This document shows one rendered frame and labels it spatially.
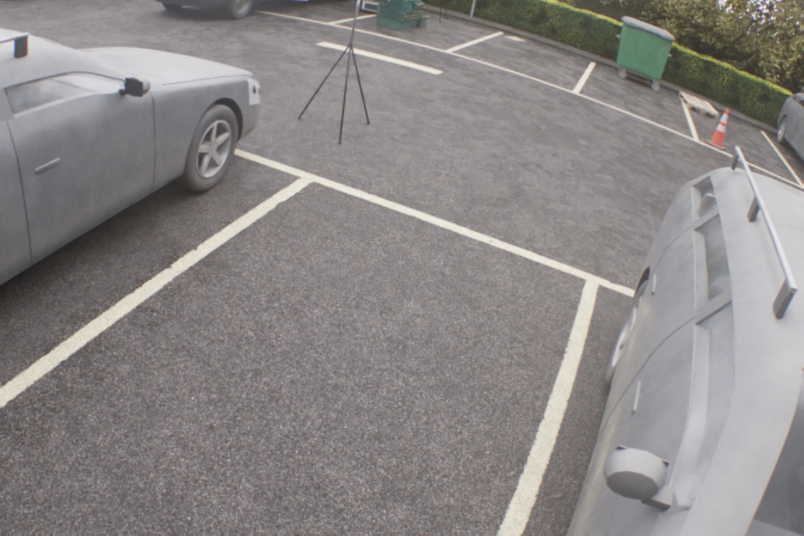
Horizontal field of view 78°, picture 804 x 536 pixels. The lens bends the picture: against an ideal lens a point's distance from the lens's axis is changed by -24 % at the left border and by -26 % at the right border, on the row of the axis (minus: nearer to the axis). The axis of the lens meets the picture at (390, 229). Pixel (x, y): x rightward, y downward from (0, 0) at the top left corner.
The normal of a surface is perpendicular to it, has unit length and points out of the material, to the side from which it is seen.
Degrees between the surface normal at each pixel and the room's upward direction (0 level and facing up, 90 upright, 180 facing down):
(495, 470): 0
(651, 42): 94
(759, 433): 34
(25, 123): 58
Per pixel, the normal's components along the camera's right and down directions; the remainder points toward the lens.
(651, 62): -0.35, 0.46
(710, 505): -0.40, -0.76
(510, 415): 0.18, -0.87
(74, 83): 0.86, -0.25
